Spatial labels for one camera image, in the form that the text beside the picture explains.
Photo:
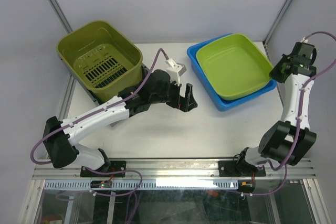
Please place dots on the right aluminium frame post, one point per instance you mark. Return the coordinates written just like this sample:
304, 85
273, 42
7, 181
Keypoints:
284, 8

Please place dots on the left aluminium frame post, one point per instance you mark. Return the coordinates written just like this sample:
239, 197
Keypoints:
61, 16

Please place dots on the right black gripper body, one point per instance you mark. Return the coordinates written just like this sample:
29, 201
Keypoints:
275, 72

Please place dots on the lime green shallow tub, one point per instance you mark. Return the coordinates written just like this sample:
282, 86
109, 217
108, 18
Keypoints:
234, 66

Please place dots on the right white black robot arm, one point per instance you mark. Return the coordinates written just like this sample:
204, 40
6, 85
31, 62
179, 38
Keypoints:
289, 139

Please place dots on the blue plastic tub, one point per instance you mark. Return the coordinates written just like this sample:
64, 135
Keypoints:
221, 104

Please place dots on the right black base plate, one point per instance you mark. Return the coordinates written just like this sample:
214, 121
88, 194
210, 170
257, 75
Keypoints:
233, 168

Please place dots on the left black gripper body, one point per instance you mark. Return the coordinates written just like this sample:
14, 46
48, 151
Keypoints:
172, 100

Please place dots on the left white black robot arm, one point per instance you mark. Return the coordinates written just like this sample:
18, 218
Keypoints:
62, 138

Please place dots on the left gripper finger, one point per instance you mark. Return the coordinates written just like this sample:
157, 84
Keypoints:
190, 102
181, 91

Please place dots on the olive green slotted basket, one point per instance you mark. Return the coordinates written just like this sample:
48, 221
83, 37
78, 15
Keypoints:
101, 59

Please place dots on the white slotted cable duct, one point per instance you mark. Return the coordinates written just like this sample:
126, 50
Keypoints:
146, 184

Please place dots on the aluminium frame post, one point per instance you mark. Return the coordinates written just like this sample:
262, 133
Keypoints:
61, 16
284, 8

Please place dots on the aluminium mounting rail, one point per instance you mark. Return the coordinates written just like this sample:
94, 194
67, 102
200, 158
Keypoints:
186, 167

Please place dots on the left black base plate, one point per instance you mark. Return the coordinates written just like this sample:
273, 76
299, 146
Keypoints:
113, 166

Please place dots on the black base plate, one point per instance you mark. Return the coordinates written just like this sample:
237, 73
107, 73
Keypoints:
113, 166
233, 168

